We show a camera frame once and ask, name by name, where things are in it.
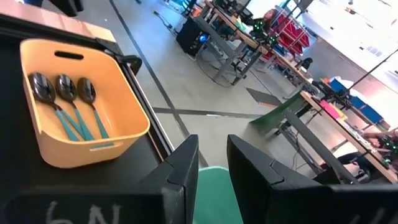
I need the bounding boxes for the green board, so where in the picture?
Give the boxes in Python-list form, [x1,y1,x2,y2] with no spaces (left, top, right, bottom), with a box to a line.
[248,91,308,137]

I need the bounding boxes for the blue storage bins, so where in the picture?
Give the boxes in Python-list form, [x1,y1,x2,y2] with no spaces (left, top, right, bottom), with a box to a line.
[328,77,384,125]

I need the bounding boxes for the person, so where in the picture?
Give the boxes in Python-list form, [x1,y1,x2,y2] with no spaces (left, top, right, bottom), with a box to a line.
[251,8,280,32]
[362,127,398,150]

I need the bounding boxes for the black device blue light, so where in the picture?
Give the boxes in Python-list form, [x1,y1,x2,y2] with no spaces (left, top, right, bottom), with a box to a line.
[176,17,210,57]

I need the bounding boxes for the wooden top workbench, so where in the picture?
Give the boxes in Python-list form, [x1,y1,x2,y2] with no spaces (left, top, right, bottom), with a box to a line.
[279,90,398,185]

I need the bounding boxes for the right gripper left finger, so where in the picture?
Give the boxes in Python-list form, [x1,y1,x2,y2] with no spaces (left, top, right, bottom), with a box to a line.
[0,134,200,224]

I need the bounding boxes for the red bin shelf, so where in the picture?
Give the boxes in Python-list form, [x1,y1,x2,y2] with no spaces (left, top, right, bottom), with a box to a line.
[269,12,312,60]

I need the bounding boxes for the teal plastic bin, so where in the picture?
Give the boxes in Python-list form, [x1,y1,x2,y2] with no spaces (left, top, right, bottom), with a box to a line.
[192,166,245,224]

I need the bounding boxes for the hazard-striped floor mat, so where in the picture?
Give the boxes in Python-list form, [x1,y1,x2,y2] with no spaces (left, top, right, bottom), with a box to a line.
[246,87,283,108]

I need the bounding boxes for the yellow plastic bin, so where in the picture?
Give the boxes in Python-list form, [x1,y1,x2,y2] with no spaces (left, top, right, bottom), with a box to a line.
[19,37,151,169]

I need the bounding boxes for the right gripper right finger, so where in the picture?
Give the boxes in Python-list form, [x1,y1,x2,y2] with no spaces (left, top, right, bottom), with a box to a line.
[226,134,398,224]

